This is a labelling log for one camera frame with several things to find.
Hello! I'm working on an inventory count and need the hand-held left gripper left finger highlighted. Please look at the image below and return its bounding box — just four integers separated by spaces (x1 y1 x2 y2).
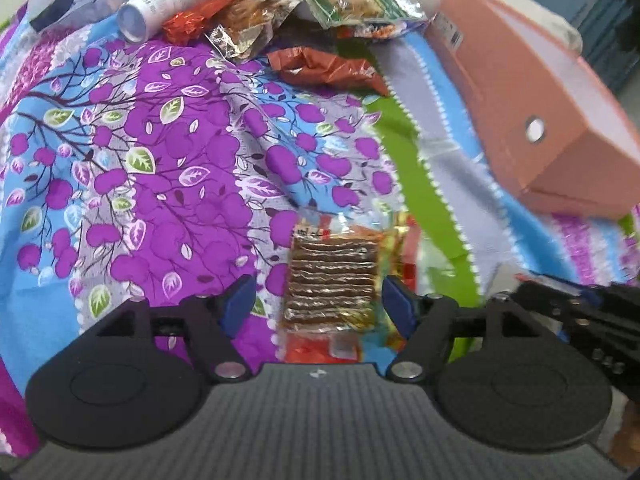
95 274 257 383

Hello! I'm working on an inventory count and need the white plastic bottle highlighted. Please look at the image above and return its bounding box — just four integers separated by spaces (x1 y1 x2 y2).
117 0 196 45

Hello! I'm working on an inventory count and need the clear brown strips snack packet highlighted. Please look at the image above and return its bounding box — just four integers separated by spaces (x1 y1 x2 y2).
277 212 423 367

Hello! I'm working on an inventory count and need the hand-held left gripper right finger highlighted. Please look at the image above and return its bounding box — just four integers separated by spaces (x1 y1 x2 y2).
381 274 546 383

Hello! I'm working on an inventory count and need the purple floral printed blanket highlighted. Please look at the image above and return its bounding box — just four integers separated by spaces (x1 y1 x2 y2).
0 0 640 461

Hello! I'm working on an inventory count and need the silver edged brown snack packet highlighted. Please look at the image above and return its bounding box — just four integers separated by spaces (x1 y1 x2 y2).
207 0 301 63

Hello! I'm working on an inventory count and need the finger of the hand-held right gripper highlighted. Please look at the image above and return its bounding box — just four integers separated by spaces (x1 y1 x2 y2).
515 280 640 396

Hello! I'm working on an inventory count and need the pink cardboard box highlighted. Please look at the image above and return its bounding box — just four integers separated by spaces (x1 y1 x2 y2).
424 0 640 221

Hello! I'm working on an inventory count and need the blue curtain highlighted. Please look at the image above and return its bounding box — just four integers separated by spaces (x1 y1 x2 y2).
582 0 640 91

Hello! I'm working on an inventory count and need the red foil snack packet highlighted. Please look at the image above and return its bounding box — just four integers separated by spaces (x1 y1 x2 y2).
162 0 241 45

